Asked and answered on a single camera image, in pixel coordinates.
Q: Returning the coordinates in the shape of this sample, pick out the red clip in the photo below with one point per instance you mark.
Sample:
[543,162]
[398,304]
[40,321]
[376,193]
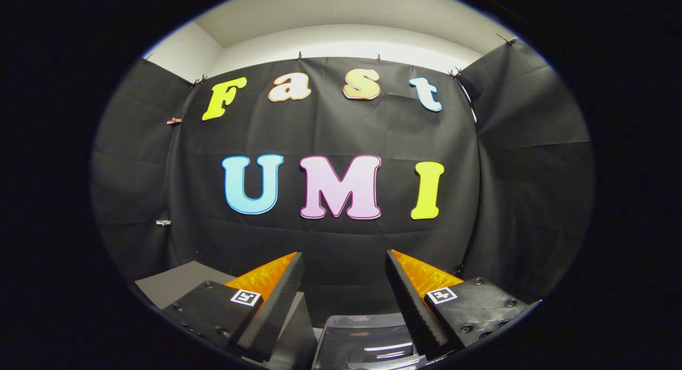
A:
[173,121]

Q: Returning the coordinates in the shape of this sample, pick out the dark washing machine lid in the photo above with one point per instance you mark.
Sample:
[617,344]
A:
[367,338]

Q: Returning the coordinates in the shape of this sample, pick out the grey low table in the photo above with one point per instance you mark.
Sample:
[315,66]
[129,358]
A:
[176,282]

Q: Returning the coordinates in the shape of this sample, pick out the silver clip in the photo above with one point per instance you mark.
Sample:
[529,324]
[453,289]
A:
[163,222]

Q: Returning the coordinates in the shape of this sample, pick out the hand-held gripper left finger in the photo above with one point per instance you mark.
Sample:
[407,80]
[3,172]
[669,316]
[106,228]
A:
[277,303]

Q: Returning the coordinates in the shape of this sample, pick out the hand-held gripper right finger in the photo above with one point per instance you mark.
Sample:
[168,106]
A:
[413,303]

